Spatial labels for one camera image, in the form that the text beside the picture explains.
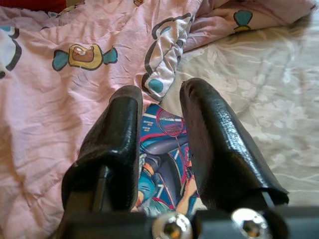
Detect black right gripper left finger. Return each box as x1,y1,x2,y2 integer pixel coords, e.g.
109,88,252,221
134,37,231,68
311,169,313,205
61,85,145,216

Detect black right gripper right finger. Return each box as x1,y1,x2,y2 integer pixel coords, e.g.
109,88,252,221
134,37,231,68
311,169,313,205
179,77,290,212

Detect colourful comic book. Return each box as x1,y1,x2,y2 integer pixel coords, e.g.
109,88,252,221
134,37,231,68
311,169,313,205
131,103,209,217

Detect pink cartoon print blanket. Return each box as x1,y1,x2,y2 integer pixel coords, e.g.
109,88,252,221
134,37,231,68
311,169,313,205
0,0,317,239

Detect grey floral bed sheet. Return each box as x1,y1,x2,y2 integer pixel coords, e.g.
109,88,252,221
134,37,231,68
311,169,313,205
161,14,319,207

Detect red fabric sofa cushion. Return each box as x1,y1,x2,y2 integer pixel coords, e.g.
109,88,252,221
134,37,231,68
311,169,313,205
0,0,67,13

